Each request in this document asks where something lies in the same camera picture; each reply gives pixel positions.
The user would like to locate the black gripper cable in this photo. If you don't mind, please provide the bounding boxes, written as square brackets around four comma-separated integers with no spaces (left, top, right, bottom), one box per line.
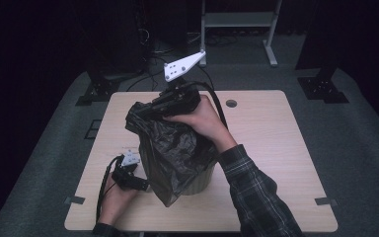
[95,155,124,225]
[177,81,229,129]

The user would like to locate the grey tape strip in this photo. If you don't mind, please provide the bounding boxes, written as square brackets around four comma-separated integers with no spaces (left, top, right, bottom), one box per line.
[63,196,86,205]
[315,197,339,207]

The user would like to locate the black plastic trash bag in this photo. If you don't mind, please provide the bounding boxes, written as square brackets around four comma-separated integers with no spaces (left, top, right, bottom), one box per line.
[124,101,219,207]

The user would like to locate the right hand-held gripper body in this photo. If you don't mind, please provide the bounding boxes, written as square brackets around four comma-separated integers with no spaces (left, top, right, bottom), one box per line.
[147,49,207,118]

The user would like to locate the black metal stand base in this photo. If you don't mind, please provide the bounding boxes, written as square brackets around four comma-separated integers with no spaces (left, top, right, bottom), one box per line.
[297,67,349,105]
[75,70,121,107]

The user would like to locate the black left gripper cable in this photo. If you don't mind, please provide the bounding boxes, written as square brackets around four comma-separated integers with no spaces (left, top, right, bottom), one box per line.
[95,155,124,225]

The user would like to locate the person's right hand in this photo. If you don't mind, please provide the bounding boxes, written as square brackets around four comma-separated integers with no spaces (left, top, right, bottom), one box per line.
[162,95,238,154]

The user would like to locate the black floor cable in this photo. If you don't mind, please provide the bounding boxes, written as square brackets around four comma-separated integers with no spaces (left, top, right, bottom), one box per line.
[126,53,167,93]

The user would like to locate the white metal stand frame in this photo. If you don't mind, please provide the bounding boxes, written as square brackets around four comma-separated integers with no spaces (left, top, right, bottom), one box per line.
[198,0,283,68]

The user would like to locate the black floor tape square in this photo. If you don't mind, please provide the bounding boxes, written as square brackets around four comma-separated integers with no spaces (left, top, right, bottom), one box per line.
[84,118,103,140]

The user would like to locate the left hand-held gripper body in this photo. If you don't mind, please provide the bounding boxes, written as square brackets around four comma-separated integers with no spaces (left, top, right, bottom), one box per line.
[112,149,142,192]

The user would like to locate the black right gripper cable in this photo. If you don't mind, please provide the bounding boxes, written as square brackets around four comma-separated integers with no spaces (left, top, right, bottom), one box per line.
[177,81,229,129]

